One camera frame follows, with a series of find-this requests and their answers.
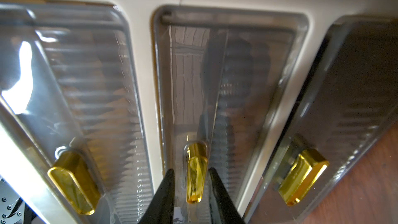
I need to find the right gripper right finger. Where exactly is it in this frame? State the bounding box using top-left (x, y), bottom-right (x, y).
top-left (208, 168), bottom-right (245, 224)

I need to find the transparent grey bottom drawer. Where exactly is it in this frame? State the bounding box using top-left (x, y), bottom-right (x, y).
top-left (244, 17), bottom-right (398, 224)

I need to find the transparent grey top drawer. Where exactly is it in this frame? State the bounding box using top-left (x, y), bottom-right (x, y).
top-left (1, 3), bottom-right (153, 224)

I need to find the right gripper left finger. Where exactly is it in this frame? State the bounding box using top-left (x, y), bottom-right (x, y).
top-left (139, 169), bottom-right (175, 224)

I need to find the transparent grey drawer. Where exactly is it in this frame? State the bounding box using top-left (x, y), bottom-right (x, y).
top-left (1, 3), bottom-right (153, 224)
top-left (244, 17), bottom-right (398, 224)
top-left (153, 5), bottom-right (309, 224)

